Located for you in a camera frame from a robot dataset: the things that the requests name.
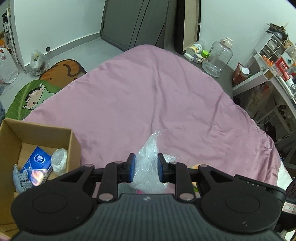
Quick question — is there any plush hamburger toy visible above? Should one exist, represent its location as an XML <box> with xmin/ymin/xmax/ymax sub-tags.
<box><xmin>190</xmin><ymin>164</ymin><xmax>200</xmax><ymax>193</ymax></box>

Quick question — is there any white crumpled plastic wrap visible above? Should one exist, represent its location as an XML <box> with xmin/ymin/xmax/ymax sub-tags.
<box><xmin>51</xmin><ymin>149</ymin><xmax>68</xmax><ymax>176</ymax></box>

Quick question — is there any wooden framed board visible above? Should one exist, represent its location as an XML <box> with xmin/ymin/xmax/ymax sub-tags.
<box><xmin>173</xmin><ymin>0</ymin><xmax>201</xmax><ymax>54</ymax></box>

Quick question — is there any grey wardrobe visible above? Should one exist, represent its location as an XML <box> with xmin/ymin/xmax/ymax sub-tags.
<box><xmin>100</xmin><ymin>0</ymin><xmax>177</xmax><ymax>51</ymax></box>

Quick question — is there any pink bed sheet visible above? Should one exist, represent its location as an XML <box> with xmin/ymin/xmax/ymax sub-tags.
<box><xmin>25</xmin><ymin>45</ymin><xmax>280</xmax><ymax>185</ymax></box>

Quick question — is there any clear large water jug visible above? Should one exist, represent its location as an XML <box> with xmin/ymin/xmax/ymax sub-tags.
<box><xmin>202</xmin><ymin>37</ymin><xmax>233</xmax><ymax>77</ymax></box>

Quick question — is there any orange cartoon floor mat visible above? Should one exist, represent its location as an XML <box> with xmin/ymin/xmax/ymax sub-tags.
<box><xmin>39</xmin><ymin>59</ymin><xmax>87</xmax><ymax>88</ymax></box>

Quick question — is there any brown cardboard box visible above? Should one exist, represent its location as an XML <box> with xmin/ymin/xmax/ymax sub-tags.
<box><xmin>0</xmin><ymin>117</ymin><xmax>82</xmax><ymax>240</ymax></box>

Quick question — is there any clear plastic bag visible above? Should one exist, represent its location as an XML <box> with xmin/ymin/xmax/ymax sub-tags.
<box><xmin>130</xmin><ymin>130</ymin><xmax>172</xmax><ymax>194</ymax></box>

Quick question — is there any red snack bag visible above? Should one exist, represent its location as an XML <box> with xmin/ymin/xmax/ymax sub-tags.
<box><xmin>232</xmin><ymin>63</ymin><xmax>250</xmax><ymax>86</ymax></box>

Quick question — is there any white plastic shopping bag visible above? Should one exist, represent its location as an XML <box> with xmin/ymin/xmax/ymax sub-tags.
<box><xmin>0</xmin><ymin>48</ymin><xmax>19</xmax><ymax>84</ymax></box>

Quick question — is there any grey pink plush toy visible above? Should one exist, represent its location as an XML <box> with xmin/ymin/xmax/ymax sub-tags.
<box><xmin>136</xmin><ymin>189</ymin><xmax>144</xmax><ymax>194</ymax></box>

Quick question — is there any blue tissue pack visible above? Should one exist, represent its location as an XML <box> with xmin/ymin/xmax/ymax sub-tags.
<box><xmin>20</xmin><ymin>147</ymin><xmax>52</xmax><ymax>186</ymax></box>

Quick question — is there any grey plastic trash bag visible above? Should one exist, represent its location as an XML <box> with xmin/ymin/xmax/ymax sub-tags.
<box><xmin>29</xmin><ymin>50</ymin><xmax>48</xmax><ymax>76</ymax></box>

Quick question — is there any grey knitted cloth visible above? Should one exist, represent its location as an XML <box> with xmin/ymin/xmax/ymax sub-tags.
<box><xmin>13</xmin><ymin>165</ymin><xmax>33</xmax><ymax>194</ymax></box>

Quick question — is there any white side shelf unit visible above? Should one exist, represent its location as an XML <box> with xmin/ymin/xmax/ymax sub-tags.
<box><xmin>233</xmin><ymin>23</ymin><xmax>295</xmax><ymax>168</ymax></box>

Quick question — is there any green leaf cartoon mat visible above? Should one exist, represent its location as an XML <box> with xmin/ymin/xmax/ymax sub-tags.
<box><xmin>6</xmin><ymin>80</ymin><xmax>61</xmax><ymax>121</ymax></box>

